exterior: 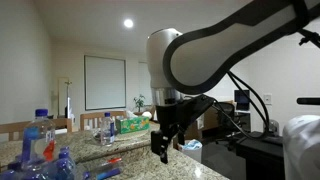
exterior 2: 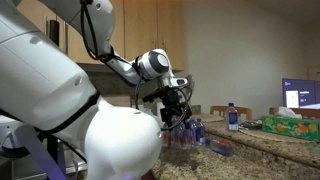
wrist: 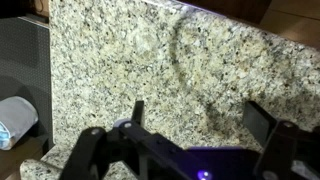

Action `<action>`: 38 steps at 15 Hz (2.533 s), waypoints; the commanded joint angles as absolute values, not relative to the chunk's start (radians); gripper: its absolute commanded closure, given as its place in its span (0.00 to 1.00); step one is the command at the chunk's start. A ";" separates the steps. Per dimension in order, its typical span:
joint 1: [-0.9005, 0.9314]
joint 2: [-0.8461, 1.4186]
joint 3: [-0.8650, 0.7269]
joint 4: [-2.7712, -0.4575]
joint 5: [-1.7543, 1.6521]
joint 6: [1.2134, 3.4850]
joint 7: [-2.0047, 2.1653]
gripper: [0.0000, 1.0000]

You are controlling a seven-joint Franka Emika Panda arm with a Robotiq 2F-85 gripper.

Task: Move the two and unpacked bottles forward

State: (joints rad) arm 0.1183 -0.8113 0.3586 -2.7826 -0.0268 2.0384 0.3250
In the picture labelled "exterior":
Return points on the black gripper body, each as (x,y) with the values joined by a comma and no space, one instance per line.
(166,116)

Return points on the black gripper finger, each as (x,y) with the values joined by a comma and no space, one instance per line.
(160,146)
(181,136)

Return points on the clear water bottle blue cap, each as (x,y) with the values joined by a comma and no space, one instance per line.
(107,131)
(38,133)

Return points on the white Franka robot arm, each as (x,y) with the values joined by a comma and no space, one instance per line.
(206,50)

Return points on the white round object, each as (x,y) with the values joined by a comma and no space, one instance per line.
(147,115)

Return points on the white trash bin blue bag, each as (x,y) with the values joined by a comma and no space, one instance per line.
(193,153)

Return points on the green potted plant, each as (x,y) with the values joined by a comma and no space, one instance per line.
(139,101)

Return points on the green tissue box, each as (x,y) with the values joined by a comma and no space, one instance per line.
(133,125)

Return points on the white window blind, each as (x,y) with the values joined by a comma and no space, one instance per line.
(145,83)

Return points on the black office chair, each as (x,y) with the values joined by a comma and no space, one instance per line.
(228,110)

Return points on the clear packaging red blue print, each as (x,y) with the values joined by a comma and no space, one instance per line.
(106,173)

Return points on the wooden slatted chair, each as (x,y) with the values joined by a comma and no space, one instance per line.
(96,115)

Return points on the dark computer monitor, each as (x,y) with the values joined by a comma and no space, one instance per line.
(241,100)

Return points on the black cabinet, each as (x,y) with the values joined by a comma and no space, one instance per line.
(260,156)

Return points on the grey rounded device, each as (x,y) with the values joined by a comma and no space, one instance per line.
(274,126)

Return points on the packed blue cap water bottle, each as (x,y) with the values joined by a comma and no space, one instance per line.
(63,155)
(15,165)
(65,149)
(61,166)
(6,174)

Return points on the round ceiling light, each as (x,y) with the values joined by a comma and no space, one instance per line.
(128,23)

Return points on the beige door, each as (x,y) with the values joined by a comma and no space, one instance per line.
(61,96)

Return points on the black horizontal rod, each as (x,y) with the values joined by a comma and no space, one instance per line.
(308,101)

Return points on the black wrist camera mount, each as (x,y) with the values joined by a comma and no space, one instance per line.
(196,105)

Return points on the white board dark frame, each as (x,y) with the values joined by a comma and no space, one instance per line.
(105,83)

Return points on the white wall outlet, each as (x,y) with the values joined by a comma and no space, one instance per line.
(267,99)

